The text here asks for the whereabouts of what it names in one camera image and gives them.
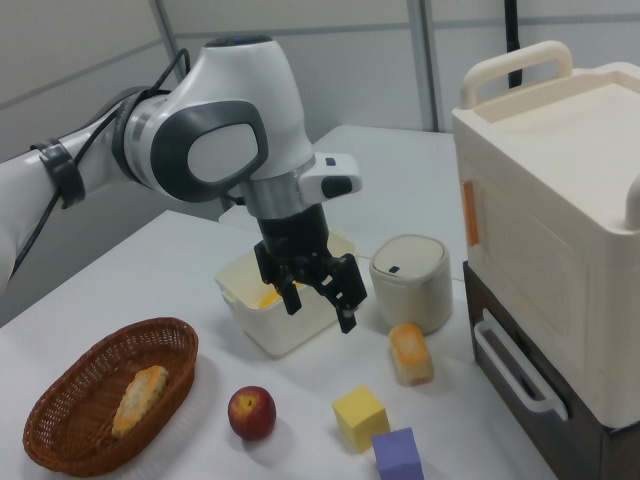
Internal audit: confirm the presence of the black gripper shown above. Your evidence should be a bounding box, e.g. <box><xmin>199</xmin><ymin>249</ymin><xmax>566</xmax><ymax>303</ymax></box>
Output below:
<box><xmin>253</xmin><ymin>202</ymin><xmax>367</xmax><ymax>335</ymax></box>

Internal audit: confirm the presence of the short toasted bread loaf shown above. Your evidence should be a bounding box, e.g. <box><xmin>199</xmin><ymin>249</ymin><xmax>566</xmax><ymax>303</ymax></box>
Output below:
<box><xmin>388</xmin><ymin>322</ymin><xmax>435</xmax><ymax>387</ymax></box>

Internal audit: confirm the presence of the long ridged bread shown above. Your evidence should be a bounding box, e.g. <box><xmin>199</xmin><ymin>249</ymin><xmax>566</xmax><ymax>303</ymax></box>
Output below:
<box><xmin>110</xmin><ymin>364</ymin><xmax>170</xmax><ymax>440</ymax></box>

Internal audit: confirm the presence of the brown wicker basket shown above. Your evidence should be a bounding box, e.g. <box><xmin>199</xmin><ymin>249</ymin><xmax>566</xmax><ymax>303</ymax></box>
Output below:
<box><xmin>23</xmin><ymin>316</ymin><xmax>200</xmax><ymax>476</ymax></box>

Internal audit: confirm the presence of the yellow banana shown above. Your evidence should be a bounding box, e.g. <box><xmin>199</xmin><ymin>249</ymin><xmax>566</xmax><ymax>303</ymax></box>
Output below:
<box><xmin>256</xmin><ymin>281</ymin><xmax>302</xmax><ymax>310</ymax></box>

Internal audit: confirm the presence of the white plastic open box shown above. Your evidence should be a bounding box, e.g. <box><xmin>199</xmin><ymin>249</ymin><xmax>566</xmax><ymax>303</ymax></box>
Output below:
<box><xmin>214</xmin><ymin>227</ymin><xmax>361</xmax><ymax>359</ymax></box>

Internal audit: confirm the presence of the cream lidded trash bin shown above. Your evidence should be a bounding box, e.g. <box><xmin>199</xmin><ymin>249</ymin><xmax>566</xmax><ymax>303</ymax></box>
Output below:
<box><xmin>368</xmin><ymin>234</ymin><xmax>455</xmax><ymax>336</ymax></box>

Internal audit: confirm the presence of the yellow foam cube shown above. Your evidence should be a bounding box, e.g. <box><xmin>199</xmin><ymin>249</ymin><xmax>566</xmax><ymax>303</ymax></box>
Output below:
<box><xmin>331</xmin><ymin>384</ymin><xmax>391</xmax><ymax>454</ymax></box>

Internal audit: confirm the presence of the red apple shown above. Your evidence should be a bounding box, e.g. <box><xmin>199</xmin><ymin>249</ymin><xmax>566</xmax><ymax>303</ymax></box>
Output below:
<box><xmin>227</xmin><ymin>385</ymin><xmax>277</xmax><ymax>442</ymax></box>

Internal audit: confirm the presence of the purple foam cube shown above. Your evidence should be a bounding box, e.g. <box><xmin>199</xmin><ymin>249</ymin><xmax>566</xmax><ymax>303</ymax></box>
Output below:
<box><xmin>371</xmin><ymin>427</ymin><xmax>426</xmax><ymax>480</ymax></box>

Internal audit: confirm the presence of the white machine housing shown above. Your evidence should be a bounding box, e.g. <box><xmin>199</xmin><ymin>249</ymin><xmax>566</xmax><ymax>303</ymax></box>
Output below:
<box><xmin>452</xmin><ymin>39</ymin><xmax>640</xmax><ymax>429</ymax></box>

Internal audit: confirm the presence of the black background pole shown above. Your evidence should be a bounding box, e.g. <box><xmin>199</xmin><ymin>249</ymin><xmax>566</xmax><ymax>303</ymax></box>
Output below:
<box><xmin>502</xmin><ymin>0</ymin><xmax>524</xmax><ymax>89</ymax></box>

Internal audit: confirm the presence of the dark brown drawer base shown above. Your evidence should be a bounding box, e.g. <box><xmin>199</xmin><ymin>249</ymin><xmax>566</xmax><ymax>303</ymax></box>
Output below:
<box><xmin>462</xmin><ymin>260</ymin><xmax>640</xmax><ymax>480</ymax></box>

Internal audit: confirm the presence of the orange cabinet door handle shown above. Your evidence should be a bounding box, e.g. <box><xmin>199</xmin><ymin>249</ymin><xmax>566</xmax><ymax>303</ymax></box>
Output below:
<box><xmin>462</xmin><ymin>179</ymin><xmax>480</xmax><ymax>247</ymax></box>

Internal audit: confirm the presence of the white drawer handle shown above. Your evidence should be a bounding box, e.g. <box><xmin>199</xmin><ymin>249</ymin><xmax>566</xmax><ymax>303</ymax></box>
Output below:
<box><xmin>473</xmin><ymin>321</ymin><xmax>570</xmax><ymax>421</ymax></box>

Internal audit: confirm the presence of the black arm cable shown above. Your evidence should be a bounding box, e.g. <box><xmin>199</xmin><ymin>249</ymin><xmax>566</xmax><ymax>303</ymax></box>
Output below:
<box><xmin>9</xmin><ymin>48</ymin><xmax>194</xmax><ymax>282</ymax></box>

